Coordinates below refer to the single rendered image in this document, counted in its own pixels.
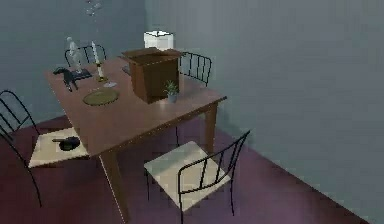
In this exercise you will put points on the white candle on brass holder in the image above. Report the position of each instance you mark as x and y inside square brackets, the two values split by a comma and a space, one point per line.
[98, 66]

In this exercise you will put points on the dark blue book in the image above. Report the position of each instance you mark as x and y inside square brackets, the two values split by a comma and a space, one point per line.
[83, 74]

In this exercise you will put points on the round olive green plate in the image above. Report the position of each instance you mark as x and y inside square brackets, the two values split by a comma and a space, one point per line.
[101, 97]

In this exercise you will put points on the black horse figurine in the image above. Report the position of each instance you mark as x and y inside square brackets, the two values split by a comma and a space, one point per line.
[67, 77]

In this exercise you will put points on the brown wooden dining table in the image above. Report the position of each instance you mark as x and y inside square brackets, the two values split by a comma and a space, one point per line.
[133, 116]

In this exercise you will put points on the black frying pan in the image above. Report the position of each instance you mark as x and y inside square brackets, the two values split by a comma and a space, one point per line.
[68, 143]

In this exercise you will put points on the small clear glass dish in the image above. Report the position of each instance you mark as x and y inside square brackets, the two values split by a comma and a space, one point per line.
[110, 84]

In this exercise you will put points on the clear glass bottle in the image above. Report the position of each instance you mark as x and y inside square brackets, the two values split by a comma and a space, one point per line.
[74, 55]

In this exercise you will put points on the small potted green plant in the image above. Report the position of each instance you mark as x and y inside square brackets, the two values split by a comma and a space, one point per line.
[171, 91]

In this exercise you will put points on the brown cardboard box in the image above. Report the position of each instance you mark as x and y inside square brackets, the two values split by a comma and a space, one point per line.
[156, 75]

